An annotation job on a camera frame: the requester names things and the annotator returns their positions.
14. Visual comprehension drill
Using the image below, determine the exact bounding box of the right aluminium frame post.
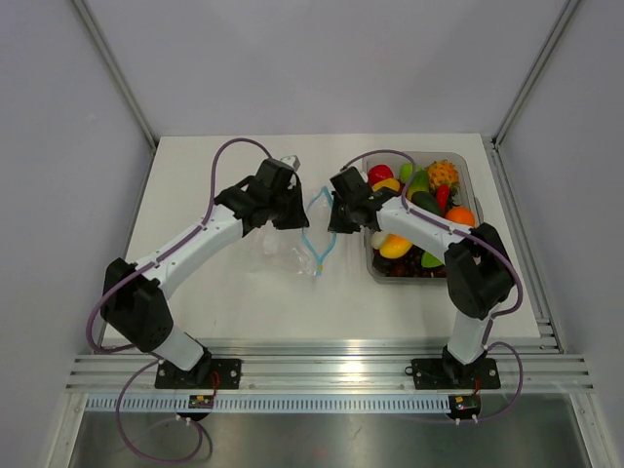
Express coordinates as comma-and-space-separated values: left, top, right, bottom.
491, 0, 584, 150

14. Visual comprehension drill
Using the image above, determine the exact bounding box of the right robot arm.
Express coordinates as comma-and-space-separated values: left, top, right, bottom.
329, 167, 523, 389

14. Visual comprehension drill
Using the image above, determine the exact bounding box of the left aluminium frame post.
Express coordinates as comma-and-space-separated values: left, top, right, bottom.
69, 0, 159, 152

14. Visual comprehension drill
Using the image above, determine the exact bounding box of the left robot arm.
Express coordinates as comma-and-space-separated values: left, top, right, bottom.
100, 156, 309, 388

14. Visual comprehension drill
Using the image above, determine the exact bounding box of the dark green avocado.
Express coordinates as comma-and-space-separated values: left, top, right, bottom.
410, 191, 444, 217

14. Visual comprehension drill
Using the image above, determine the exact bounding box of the clear blue zip bag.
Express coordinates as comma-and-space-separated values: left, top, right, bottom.
252, 185, 337, 277

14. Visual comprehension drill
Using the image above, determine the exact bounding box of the green lime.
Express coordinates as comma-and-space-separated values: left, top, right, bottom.
399, 163, 420, 184

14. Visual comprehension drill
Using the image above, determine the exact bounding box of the green starfruit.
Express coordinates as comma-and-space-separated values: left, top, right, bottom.
421, 252, 444, 269

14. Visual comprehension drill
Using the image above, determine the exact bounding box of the yellow green pineapple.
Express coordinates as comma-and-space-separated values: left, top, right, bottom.
425, 160, 460, 194

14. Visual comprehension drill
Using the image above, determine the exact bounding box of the aluminium frame post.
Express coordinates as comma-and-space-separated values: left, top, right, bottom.
69, 0, 159, 152
491, 0, 584, 150

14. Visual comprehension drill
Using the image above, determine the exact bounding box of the dark purple plum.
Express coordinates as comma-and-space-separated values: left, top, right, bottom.
371, 253, 394, 275

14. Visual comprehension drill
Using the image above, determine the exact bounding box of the dark purple grape bunch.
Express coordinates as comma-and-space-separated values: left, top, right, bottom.
385, 247, 447, 279

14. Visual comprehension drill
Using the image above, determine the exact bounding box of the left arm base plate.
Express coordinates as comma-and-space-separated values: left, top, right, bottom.
154, 358, 242, 390

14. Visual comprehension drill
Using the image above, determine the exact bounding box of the white slotted cable duct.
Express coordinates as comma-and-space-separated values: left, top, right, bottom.
86, 393, 450, 414

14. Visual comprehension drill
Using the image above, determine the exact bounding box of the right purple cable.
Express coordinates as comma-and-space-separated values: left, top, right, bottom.
340, 148, 526, 424

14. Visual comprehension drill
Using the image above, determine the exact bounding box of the yellow orange mango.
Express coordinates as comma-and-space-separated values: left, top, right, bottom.
379, 234, 412, 259

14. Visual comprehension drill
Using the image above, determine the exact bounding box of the white egg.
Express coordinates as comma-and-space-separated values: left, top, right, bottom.
370, 231, 389, 250

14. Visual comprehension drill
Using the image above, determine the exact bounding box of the aluminium mounting rail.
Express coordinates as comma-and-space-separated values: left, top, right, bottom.
65, 338, 596, 395

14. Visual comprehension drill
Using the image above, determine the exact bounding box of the orange fruit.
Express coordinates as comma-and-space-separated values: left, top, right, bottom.
445, 207, 477, 227

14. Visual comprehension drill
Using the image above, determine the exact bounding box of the long red chili pepper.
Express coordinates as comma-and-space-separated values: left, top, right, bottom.
436, 184, 450, 215

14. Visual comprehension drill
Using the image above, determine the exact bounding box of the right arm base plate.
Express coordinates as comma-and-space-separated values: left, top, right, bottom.
405, 358, 501, 390

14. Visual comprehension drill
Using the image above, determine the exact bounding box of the red apple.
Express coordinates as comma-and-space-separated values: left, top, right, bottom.
367, 164, 394, 186

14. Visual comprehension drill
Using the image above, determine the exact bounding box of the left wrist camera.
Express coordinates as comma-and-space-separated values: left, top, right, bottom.
279, 155, 301, 172

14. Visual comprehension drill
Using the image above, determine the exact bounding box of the clear plastic food bin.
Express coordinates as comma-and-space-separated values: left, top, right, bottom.
362, 151, 484, 284

